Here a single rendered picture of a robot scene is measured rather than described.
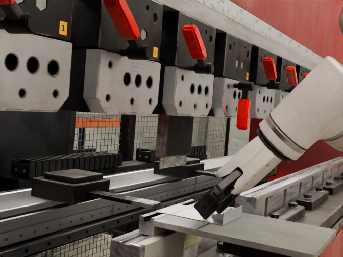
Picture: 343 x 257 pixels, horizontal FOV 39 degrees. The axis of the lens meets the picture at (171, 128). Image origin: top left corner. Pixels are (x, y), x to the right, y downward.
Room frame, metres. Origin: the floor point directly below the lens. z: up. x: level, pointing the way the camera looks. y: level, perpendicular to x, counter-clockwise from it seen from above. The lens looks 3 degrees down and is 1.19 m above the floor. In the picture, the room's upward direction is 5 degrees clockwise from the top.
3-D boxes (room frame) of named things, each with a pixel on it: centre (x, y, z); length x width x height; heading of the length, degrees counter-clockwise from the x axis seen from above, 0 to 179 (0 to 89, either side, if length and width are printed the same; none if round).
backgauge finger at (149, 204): (0.96, 0.13, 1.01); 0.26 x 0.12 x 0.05; 62
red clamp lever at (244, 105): (0.98, -0.14, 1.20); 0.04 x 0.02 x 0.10; 62
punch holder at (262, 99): (1.20, -0.19, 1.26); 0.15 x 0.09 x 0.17; 152
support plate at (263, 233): (0.80, -0.14, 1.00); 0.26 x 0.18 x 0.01; 62
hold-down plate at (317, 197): (1.73, -0.53, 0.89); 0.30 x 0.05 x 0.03; 152
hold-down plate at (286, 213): (1.38, -0.34, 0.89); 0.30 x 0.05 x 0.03; 152
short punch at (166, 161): (0.87, -0.01, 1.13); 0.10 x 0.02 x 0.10; 152
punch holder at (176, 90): (0.85, 0.00, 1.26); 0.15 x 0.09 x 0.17; 152
